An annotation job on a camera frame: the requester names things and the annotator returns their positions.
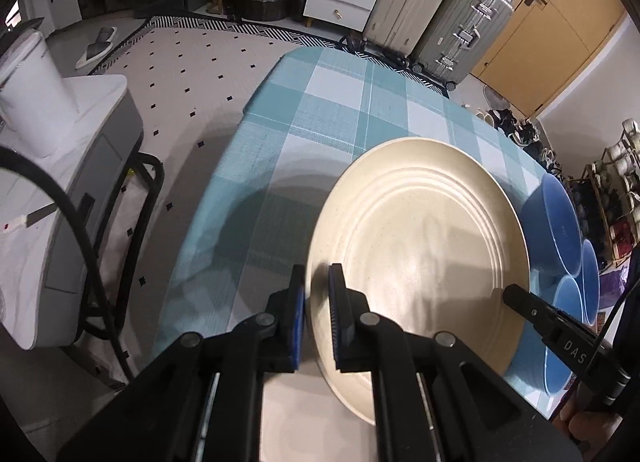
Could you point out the blue plastic bowl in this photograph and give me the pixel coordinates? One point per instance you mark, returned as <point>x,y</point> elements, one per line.
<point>550,227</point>
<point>556,367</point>
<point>591,277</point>

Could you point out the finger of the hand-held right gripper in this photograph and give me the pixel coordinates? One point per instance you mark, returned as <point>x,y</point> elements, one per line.
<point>522,299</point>

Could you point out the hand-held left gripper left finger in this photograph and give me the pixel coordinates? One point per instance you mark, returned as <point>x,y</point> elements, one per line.
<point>298,317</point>

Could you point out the teal checkered tablecloth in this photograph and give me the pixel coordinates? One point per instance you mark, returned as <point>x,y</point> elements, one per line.
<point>325,107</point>

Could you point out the white grey side table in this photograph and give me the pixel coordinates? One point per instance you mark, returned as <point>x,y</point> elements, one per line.
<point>100,152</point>

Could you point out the cream round plate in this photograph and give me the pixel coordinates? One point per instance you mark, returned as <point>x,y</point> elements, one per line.
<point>425,242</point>

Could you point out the grey slipper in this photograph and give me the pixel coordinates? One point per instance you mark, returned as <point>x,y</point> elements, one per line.
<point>102,35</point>
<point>90,56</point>

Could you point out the tan wooden door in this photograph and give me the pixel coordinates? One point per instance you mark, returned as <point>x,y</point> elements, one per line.
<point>565,27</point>

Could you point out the wooden shoe rack with shoes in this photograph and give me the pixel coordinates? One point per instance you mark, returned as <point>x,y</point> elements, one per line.
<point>622,202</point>

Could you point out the purple bag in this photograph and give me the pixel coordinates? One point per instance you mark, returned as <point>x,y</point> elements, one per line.
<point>612,287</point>

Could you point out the silver hard suitcase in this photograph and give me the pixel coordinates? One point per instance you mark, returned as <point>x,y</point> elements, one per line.
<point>460,32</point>

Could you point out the white kettle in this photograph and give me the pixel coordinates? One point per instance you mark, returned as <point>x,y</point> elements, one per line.
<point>35,92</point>

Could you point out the pile of loose shoes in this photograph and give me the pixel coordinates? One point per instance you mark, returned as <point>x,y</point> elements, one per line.
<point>520,132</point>

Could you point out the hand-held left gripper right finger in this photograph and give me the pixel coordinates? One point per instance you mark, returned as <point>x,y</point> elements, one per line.
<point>335,312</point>

